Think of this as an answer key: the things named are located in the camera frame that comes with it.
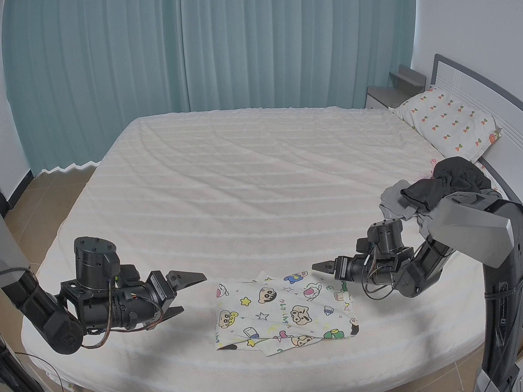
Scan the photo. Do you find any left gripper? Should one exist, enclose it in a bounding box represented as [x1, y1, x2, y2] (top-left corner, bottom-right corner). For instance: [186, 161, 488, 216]
[111, 271, 207, 330]

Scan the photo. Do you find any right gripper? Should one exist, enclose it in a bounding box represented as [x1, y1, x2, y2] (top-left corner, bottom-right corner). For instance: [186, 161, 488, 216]
[334, 255, 370, 281]

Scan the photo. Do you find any white printed pillow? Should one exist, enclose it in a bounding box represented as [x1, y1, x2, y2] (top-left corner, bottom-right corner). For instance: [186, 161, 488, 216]
[393, 86, 503, 162]

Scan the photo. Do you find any black cable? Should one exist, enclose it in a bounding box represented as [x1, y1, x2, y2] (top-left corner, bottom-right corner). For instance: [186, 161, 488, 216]
[16, 353, 64, 392]
[81, 276, 114, 348]
[363, 276, 398, 301]

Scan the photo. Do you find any grey garment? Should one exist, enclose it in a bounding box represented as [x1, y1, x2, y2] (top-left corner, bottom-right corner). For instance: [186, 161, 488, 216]
[379, 180, 436, 238]

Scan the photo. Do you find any bed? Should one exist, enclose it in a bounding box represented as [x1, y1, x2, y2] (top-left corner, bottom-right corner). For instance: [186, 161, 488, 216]
[20, 53, 523, 392]

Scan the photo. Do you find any black garment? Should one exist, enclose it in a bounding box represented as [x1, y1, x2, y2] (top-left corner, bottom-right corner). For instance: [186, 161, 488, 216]
[400, 157, 493, 212]

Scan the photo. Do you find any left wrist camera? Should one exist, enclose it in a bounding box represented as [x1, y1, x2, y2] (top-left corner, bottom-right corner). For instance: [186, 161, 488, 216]
[118, 265, 141, 289]

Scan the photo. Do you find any white printed pyjama top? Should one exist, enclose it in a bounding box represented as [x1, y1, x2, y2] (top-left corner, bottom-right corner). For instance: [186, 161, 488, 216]
[214, 271, 361, 357]

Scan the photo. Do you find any grey bedside table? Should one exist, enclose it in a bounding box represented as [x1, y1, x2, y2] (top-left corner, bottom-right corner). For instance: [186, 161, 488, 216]
[366, 65, 426, 109]

